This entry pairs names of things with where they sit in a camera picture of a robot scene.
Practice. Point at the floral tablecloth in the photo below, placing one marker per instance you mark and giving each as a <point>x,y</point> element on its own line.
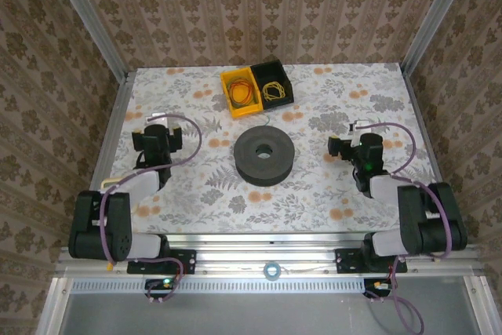
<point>313,201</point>

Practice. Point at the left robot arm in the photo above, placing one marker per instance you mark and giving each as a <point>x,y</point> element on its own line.
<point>117,225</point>

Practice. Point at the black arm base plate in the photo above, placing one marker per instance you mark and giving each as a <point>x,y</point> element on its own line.
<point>184,262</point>
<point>347,262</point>

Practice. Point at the yellow storage bin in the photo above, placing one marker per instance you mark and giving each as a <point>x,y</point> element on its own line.
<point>243,110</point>

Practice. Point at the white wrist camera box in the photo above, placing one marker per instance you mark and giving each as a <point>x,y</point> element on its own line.
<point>158,119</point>
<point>356,128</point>

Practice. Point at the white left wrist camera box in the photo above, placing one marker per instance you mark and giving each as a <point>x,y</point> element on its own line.
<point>158,119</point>

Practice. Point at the aluminium frame post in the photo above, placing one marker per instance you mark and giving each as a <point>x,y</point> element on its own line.
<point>86,17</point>
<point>431,17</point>

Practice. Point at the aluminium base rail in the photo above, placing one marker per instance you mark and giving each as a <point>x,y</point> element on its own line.
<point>270,248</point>

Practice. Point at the black storage bin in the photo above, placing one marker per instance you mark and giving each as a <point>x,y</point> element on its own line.
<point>288,93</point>

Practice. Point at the aluminium table side rail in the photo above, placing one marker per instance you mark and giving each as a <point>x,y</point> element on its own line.
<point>113,131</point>

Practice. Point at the small tape roll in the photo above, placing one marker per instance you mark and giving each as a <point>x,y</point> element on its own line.
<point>271,270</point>

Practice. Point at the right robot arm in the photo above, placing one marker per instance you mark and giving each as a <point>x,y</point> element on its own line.
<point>412,217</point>

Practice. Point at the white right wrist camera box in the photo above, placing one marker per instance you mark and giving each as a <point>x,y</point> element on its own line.
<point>356,128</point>

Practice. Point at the black controller box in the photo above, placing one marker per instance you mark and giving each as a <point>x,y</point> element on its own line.
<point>378,287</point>
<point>158,287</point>

